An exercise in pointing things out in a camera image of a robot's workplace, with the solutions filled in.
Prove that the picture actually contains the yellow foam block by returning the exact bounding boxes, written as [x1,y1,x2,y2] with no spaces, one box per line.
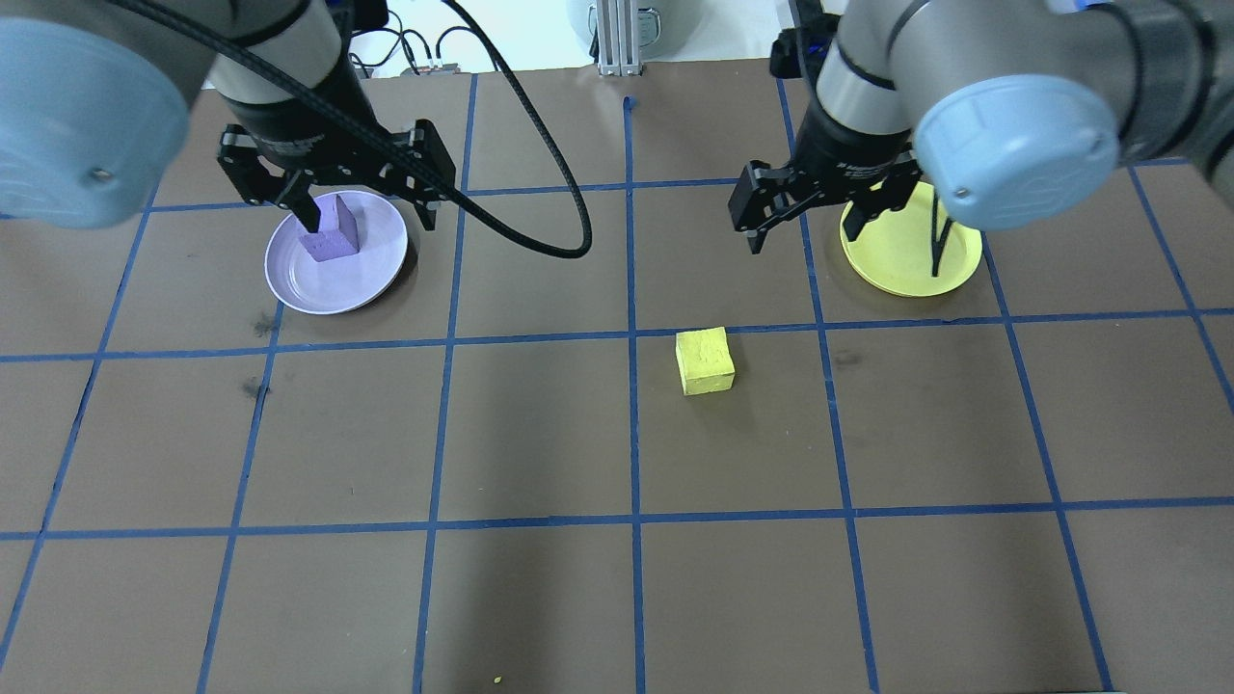
[675,327,737,396]

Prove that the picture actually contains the purple foam block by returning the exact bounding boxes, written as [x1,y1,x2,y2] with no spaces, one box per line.
[297,193,361,263]

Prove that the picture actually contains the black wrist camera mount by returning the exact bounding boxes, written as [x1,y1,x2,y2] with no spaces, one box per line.
[328,0,389,30]
[768,27,830,83]

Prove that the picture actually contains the purple plastic plate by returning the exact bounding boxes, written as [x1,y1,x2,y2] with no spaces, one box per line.
[265,190,410,315]

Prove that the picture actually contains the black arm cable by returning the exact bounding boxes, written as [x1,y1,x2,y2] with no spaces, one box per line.
[121,0,594,259]
[927,188,957,280]

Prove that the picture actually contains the aluminium profile post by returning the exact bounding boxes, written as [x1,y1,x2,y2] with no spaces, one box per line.
[593,0,645,78]

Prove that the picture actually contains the yellow plastic plate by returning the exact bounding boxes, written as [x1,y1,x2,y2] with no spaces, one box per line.
[839,181,984,298]

